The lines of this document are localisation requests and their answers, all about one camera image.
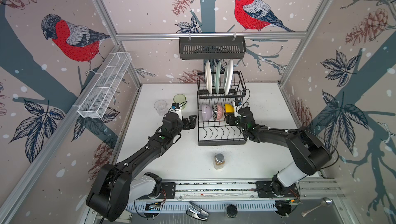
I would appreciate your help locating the white plate left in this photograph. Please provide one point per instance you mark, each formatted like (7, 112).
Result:
(208, 77)

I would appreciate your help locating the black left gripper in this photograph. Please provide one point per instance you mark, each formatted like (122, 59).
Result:
(192, 122)

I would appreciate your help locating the spice jar silver lid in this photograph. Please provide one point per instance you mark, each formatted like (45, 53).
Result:
(219, 161)

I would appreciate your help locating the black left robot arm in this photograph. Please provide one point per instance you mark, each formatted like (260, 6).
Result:
(111, 191)

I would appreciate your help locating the white wire mesh shelf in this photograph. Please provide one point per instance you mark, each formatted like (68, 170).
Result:
(100, 96)

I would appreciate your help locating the metal spoon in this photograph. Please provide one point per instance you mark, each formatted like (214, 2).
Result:
(325, 202)

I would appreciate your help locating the white plate blue rim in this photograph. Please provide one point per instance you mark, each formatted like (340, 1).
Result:
(228, 74)

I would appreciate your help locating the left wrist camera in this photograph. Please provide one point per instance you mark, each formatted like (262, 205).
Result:
(176, 108)

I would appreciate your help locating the green glass tumbler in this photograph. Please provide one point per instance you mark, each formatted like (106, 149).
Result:
(181, 99)

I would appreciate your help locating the black two-tier dish rack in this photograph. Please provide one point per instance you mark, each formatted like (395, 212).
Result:
(219, 133)

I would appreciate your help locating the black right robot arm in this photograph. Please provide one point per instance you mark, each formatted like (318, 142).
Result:
(308, 152)

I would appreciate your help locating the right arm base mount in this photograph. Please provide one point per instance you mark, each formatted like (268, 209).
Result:
(269, 189)

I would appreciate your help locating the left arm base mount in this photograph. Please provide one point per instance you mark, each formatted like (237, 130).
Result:
(165, 191)

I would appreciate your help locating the lilac bowl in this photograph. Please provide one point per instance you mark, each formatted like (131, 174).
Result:
(207, 112)

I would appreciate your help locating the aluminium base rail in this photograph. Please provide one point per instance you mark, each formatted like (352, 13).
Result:
(233, 189)

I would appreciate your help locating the pale green plate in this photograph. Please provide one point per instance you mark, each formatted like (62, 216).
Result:
(217, 77)

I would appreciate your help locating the round black cap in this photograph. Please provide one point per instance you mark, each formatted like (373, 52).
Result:
(231, 211)

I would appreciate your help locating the black hanging wall basket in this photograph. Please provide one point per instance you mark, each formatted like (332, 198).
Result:
(212, 48)

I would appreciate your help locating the black stapler centre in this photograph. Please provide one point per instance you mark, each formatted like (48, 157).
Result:
(197, 212)

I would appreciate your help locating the clear glass tumbler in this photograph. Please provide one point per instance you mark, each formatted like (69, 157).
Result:
(161, 107)

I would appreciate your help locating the yellow bowl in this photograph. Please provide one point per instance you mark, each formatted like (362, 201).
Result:
(229, 109)

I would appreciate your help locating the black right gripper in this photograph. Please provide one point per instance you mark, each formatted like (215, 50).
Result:
(230, 118)

